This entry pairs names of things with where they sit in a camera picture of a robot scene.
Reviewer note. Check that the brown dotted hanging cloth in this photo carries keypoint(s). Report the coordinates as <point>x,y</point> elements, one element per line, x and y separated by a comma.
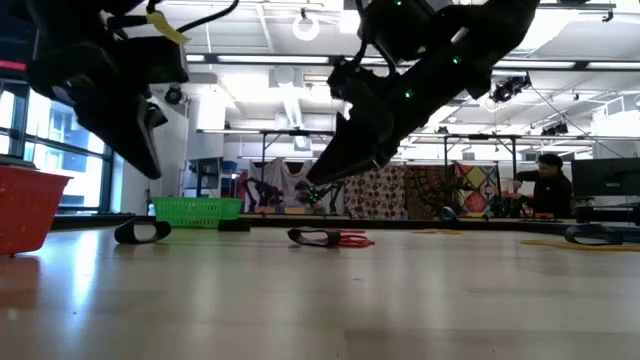
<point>375,195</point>

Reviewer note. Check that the dark orange patterned cloth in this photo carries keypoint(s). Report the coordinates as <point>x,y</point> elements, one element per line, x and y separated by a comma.
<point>422,185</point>

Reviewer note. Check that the black background rig frame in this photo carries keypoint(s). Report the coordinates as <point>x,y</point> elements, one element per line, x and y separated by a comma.
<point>514,155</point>
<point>263,170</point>

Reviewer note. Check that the black aluminium table frame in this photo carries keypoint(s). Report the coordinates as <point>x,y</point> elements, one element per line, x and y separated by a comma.
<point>390,223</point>

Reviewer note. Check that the person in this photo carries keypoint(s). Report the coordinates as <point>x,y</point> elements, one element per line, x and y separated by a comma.
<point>550,192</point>

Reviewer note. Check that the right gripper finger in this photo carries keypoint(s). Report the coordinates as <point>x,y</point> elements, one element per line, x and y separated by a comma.
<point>345,171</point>
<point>355,147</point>

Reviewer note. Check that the green plastic basket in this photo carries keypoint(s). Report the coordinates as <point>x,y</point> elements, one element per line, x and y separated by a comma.
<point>195,212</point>

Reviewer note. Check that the yellow tape tag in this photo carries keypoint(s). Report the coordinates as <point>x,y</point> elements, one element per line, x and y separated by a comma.
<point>167,28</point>

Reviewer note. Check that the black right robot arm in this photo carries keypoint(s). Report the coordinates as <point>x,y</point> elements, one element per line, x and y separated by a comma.
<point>475,45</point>

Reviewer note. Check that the monitor with red stripe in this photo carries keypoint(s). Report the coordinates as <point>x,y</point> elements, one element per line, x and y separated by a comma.
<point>12,65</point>

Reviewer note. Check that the red rubber band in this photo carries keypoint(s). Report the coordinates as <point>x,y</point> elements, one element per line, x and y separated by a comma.
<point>357,242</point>

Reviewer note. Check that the colourful diamond pattern cloth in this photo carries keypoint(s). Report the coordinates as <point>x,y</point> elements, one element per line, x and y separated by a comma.
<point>477,180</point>

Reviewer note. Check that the white hanging cloth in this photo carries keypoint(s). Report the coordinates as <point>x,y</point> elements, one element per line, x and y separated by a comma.
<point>272,172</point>

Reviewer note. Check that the black desktop monitor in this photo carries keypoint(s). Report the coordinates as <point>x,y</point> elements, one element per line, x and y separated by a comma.
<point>605,177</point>

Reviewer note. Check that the black background robot arm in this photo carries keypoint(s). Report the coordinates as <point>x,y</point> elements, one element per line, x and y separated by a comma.
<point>265,192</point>
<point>315,192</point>

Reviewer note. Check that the yellow rubber band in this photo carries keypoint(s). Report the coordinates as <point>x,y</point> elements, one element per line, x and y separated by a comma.
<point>575,245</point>
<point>435,231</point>

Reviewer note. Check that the black ceiling spot lamp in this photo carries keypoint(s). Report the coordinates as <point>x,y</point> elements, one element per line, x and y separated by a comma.
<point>173,95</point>
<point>510,87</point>
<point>555,129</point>

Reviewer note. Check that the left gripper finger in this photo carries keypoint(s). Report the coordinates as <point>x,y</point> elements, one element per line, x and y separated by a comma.
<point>115,130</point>
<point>156,117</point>

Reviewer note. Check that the red plastic basket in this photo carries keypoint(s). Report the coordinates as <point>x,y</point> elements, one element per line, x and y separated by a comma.
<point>30,215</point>

